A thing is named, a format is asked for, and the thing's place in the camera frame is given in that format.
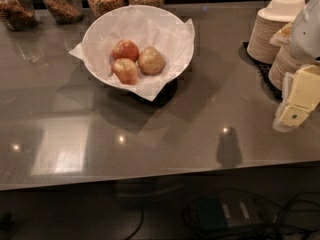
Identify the black cables right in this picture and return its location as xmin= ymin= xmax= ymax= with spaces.
xmin=181 ymin=187 xmax=320 ymax=240

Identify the red apple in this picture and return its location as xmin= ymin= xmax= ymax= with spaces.
xmin=111 ymin=39 xmax=139 ymax=62
xmin=111 ymin=58 xmax=139 ymax=85

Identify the white bowl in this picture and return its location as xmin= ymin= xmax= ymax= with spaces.
xmin=81 ymin=4 xmax=195 ymax=91

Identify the glass jar granola with label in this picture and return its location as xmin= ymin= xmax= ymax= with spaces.
xmin=43 ymin=0 xmax=83 ymax=24

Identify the glass jar dark granola left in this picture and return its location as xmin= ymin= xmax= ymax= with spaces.
xmin=0 ymin=0 xmax=37 ymax=31

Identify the red apple back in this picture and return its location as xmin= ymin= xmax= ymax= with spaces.
xmin=111 ymin=39 xmax=139 ymax=62

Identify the black rubber mat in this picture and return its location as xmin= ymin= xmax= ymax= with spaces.
xmin=247 ymin=53 xmax=282 ymax=102

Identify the white paper liner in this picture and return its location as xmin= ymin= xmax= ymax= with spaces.
xmin=68 ymin=6 xmax=196 ymax=102

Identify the yellowish apple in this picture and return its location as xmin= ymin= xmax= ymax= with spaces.
xmin=138 ymin=46 xmax=165 ymax=75

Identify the paper bowl stack back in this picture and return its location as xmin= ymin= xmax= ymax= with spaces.
xmin=247 ymin=0 xmax=305 ymax=64

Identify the black cable left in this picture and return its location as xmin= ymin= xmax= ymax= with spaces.
xmin=123 ymin=210 xmax=145 ymax=240

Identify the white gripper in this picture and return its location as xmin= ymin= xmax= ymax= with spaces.
xmin=270 ymin=0 xmax=320 ymax=132

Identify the red apple front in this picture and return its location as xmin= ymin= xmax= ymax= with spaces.
xmin=111 ymin=58 xmax=139 ymax=85

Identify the black power adapter box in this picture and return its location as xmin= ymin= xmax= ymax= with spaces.
xmin=195 ymin=196 xmax=264 ymax=231

